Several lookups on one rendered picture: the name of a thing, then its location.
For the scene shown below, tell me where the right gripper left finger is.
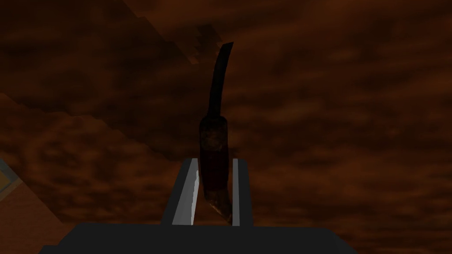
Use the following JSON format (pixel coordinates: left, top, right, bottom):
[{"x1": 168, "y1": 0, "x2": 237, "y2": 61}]
[{"x1": 160, "y1": 158, "x2": 200, "y2": 226}]

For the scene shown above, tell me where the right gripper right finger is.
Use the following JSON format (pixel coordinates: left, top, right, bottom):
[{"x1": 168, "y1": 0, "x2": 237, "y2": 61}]
[{"x1": 231, "y1": 158, "x2": 254, "y2": 227}]

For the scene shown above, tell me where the dark knife with brown handle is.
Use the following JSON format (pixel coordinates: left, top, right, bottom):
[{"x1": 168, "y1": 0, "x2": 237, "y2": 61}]
[{"x1": 199, "y1": 41, "x2": 234, "y2": 224}]

